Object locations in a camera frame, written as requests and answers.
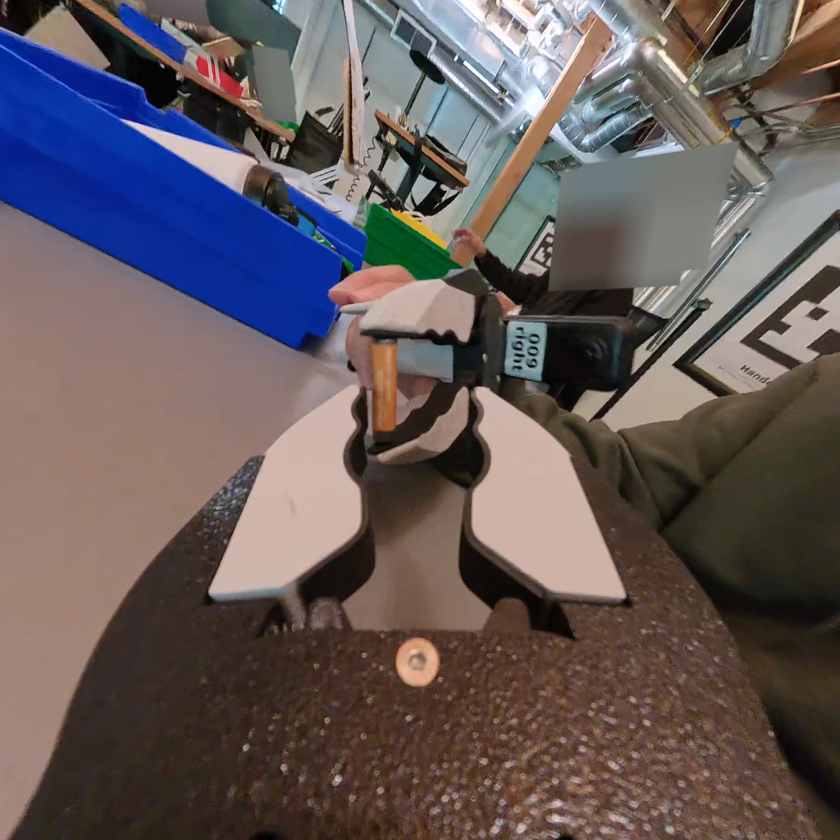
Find person's right hand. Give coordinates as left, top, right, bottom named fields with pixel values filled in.
left=328, top=266, right=435, bottom=411

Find black floor lamp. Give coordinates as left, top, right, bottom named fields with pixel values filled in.
left=399, top=49, right=447, bottom=127

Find small black white poster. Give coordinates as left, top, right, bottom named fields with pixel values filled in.
left=517, top=215, right=559, bottom=278

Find red bin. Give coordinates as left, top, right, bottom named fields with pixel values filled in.
left=192, top=56, right=245, bottom=97

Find document stand with sheet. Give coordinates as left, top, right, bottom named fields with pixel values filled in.
left=340, top=0, right=370, bottom=166

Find framed black white poster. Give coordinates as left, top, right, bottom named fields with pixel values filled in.
left=674, top=211, right=840, bottom=396

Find black frame standing desk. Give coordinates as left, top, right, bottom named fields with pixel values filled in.
left=373, top=109, right=471, bottom=217

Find green plastic bin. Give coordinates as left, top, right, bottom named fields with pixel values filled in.
left=363, top=202, right=464, bottom=280

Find white bottle black cap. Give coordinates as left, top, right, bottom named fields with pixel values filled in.
left=121, top=120, right=301, bottom=228

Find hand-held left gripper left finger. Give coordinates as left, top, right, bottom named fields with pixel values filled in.
left=209, top=386, right=376, bottom=608

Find small blue bin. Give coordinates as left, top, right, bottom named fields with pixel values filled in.
left=117, top=3, right=189, bottom=64

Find orange black battery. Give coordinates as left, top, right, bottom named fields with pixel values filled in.
left=369, top=339, right=400, bottom=434

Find wooden post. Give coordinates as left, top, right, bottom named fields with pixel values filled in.
left=468, top=13, right=614, bottom=256

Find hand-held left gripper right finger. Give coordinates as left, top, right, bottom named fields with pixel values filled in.
left=459, top=387, right=629, bottom=622

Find wooden top work desk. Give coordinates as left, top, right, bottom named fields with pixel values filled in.
left=71, top=0, right=298, bottom=147

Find blue plastic bin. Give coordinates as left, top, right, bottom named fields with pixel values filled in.
left=0, top=28, right=368, bottom=350

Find black office chair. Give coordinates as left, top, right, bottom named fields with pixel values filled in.
left=287, top=112, right=343, bottom=174

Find yellow plastic bin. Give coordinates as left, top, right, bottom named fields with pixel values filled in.
left=394, top=210, right=455, bottom=249

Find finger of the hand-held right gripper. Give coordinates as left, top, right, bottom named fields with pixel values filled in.
left=366, top=386, right=473, bottom=467
left=358, top=279, right=484, bottom=346

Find silver ventilation ducts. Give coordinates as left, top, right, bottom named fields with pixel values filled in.
left=453, top=0, right=840, bottom=191

